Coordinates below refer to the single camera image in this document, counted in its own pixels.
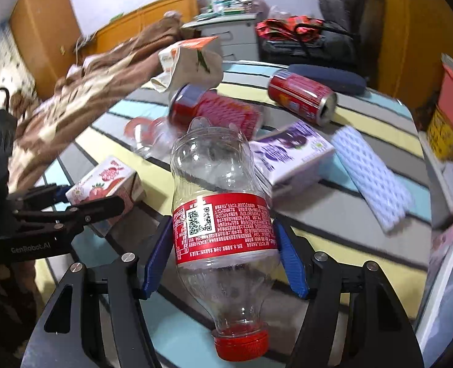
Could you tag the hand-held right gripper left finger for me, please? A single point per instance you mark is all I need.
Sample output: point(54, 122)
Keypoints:
point(156, 255)

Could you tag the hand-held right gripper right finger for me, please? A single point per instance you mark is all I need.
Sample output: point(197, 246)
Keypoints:
point(292, 262)

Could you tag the brown patterned blanket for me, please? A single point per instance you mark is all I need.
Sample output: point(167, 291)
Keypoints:
point(88, 84)

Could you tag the yellow printed box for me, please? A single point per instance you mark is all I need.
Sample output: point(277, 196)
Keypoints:
point(445, 134)

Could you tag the red patterned drink can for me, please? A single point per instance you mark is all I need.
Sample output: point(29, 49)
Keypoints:
point(226, 110)

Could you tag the grey drawer cabinet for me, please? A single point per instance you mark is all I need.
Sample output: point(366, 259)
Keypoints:
point(238, 34)

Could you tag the clear plastic bag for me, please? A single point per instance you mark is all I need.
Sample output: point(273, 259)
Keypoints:
point(277, 10)

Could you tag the dark blue glasses case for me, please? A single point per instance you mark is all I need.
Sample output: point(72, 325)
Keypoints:
point(326, 77)

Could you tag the clear plastic bottle red label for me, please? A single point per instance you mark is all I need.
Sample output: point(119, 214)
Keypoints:
point(226, 218)

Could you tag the crushed clear plastic bottle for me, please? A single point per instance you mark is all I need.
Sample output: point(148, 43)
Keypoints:
point(146, 138)

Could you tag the red plaid bag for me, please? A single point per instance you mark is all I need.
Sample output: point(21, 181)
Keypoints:
point(284, 27)

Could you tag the wooden wardrobe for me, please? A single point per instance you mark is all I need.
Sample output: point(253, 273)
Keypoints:
point(42, 27)

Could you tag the orange wooden closet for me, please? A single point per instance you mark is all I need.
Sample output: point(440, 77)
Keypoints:
point(402, 27)

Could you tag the white trash bin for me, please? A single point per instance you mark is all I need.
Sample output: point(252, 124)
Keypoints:
point(448, 295)

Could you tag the clear storage box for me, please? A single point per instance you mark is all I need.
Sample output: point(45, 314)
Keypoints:
point(437, 184)

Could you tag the pile of small boxes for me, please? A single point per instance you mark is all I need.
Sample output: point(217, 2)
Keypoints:
point(230, 4)

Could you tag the white foam net sleeve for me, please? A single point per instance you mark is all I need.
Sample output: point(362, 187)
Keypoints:
point(372, 180)

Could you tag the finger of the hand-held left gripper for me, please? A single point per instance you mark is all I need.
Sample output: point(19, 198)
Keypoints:
point(42, 196)
point(92, 209)

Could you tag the orange white cardboard box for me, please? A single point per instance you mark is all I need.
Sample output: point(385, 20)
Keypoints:
point(195, 65)

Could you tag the black chair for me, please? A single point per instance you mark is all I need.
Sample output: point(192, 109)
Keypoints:
point(341, 51)

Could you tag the striped bed sheet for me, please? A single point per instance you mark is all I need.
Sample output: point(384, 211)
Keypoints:
point(383, 130)

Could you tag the red drink can silver rim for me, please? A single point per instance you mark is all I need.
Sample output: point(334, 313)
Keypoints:
point(299, 92)

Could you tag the strawberry print drink carton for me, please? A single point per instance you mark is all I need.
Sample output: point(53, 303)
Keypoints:
point(111, 178)

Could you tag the purple drink carton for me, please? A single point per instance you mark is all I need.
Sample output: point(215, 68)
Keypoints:
point(295, 149)

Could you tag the wooden headboard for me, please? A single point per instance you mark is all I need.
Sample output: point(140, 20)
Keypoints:
point(153, 15)

